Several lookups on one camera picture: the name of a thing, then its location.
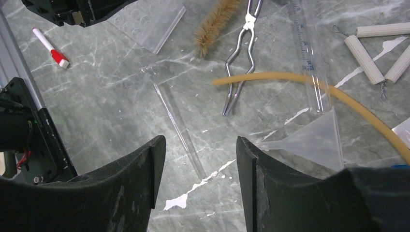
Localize clear graduated cylinder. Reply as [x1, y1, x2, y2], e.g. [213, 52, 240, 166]
[290, 0, 331, 114]

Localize clear plastic funnel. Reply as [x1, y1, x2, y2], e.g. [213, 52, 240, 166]
[255, 108, 344, 172]

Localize white paper packet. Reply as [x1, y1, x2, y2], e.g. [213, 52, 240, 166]
[392, 118, 410, 148]

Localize red white marker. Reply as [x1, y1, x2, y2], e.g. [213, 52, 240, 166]
[32, 28, 70, 69]

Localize metal crucible tongs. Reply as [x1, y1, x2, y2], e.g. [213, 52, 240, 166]
[221, 0, 265, 116]

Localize glass stirring rod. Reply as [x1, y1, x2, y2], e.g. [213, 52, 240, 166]
[140, 65, 206, 179]

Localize tan bottle brush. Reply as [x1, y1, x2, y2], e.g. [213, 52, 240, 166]
[193, 0, 242, 58]

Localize blue capped tube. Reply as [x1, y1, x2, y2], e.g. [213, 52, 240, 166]
[391, 164, 410, 169]

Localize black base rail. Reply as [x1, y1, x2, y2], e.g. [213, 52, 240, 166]
[0, 14, 78, 185]

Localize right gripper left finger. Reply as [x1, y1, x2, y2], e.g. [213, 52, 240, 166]
[0, 135, 166, 232]

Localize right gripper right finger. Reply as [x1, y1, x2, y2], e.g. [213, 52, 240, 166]
[236, 137, 410, 232]

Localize clear well plate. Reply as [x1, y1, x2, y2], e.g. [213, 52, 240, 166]
[108, 0, 186, 55]

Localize yellow rubber tube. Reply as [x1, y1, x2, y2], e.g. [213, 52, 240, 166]
[212, 72, 410, 163]

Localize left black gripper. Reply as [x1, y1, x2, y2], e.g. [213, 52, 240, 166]
[21, 0, 136, 28]

